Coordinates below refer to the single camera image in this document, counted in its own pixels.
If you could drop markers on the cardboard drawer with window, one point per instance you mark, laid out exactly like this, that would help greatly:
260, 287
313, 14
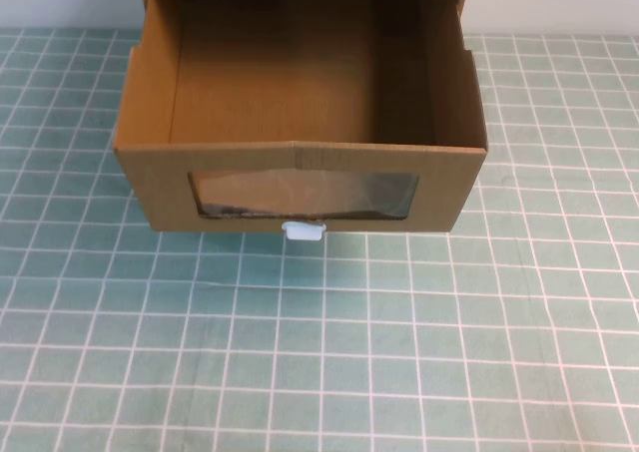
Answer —
239, 98

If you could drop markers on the green checked tablecloth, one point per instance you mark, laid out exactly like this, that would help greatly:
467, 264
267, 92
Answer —
319, 347

